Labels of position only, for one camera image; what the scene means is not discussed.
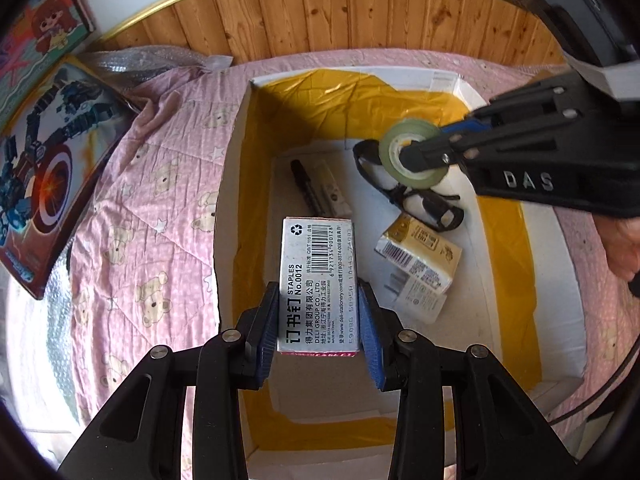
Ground person's right hand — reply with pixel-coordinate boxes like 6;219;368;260
597;214;640;285

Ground black marker pen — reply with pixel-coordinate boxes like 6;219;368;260
290;159;323;213

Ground black eyeglasses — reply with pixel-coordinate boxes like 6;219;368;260
352;140;466;233

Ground robot picture toy box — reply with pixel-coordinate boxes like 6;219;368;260
0;55;138;302

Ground clear tape roll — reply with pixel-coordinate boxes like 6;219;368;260
379;120;453;188

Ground cream tissue pack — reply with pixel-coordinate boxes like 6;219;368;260
375;212;463;295

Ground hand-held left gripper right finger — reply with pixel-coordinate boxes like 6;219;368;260
359;282;586;480

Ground white box with yellow tape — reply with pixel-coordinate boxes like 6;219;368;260
212;67;588;480

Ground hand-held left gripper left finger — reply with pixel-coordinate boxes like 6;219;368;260
57;282;280;480

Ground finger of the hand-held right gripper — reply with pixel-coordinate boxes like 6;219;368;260
401;129;559;174
439;72;617;135

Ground pink bear print blanket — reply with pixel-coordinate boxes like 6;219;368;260
42;50;640;480

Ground clear bubble wrap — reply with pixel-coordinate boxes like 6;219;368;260
82;45;233;93

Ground white tissue pack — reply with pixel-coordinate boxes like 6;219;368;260
390;267;448;324

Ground grey staples box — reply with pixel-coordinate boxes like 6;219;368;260
276;216;362;359

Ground black cable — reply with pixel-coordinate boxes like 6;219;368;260
530;270;640;431

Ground cartoon girl picture box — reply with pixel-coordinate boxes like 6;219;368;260
0;0;98;126

